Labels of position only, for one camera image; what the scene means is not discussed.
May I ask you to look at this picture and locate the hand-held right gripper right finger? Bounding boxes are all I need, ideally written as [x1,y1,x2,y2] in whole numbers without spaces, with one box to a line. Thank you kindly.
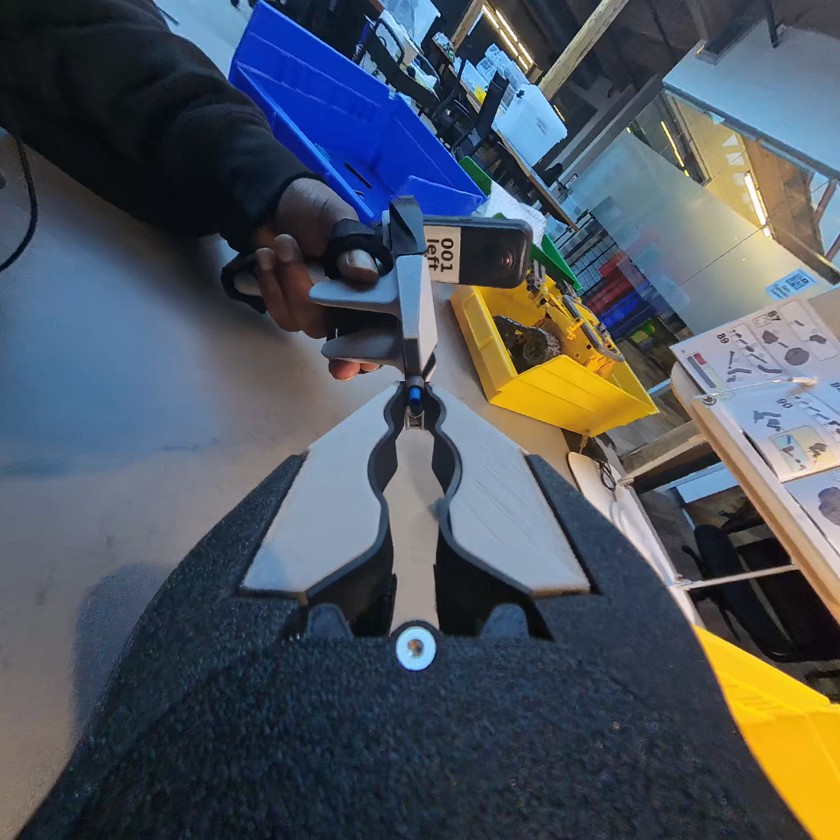
[425,384,592,598]

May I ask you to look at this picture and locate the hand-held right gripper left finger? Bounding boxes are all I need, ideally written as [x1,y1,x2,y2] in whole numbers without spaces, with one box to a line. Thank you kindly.
[240,382,404,605]

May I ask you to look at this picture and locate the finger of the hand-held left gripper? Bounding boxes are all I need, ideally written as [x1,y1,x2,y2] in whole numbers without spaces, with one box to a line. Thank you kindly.
[394,255,441,383]

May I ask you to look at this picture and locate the black connector with blue pins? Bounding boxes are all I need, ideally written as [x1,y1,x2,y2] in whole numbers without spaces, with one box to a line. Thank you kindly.
[403,375,429,431]

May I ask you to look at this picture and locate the person's left forearm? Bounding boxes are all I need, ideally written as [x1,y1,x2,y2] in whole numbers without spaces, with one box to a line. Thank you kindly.
[0,0,324,253]

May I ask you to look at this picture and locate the grey desk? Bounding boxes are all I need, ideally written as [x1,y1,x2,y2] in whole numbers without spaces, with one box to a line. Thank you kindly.
[0,0,592,840]

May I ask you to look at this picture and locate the person's left hand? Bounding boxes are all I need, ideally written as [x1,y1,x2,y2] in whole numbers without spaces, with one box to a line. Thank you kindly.
[252,177,391,383]

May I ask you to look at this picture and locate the green storage bin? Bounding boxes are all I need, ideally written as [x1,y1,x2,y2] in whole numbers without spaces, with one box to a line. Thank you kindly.
[459,156,581,291]

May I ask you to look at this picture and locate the yellow toy bulldozer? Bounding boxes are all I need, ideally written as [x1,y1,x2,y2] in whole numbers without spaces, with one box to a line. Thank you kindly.
[492,262,626,376]

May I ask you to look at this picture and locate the white rounded board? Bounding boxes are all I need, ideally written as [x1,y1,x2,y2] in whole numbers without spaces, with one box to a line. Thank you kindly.
[567,451,704,627]

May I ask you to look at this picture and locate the red and blue parts drawers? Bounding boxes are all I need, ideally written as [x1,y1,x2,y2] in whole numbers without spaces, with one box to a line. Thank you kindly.
[577,246,690,336]

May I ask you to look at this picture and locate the clear plastic storage boxes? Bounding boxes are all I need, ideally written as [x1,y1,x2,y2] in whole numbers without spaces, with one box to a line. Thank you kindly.
[492,82,568,168]

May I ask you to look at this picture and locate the blue storage bin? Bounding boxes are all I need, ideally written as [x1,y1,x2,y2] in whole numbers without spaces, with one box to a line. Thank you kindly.
[228,0,488,227]

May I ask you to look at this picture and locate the wooden beam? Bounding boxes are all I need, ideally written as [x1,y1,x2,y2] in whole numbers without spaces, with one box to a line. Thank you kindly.
[538,0,632,101]

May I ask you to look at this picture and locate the instruction booklet on stand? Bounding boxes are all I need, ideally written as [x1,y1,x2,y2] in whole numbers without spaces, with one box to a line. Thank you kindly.
[669,357,840,624]

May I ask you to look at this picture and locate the building instruction booklet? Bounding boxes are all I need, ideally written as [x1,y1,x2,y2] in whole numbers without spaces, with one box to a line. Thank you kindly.
[672,289,840,483]

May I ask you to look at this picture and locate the white table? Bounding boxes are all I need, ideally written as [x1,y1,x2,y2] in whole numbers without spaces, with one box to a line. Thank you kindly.
[663,20,840,179]

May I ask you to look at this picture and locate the large yellow storage bin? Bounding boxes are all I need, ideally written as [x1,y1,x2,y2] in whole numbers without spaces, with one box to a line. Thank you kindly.
[692,623,840,840]

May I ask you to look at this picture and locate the black cable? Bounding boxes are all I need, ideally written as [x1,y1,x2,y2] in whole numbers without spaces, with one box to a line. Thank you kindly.
[589,436,619,493]
[0,131,39,273]

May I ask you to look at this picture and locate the blue wall sign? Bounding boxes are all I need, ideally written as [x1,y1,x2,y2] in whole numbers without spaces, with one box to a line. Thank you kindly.
[764,268,819,301]

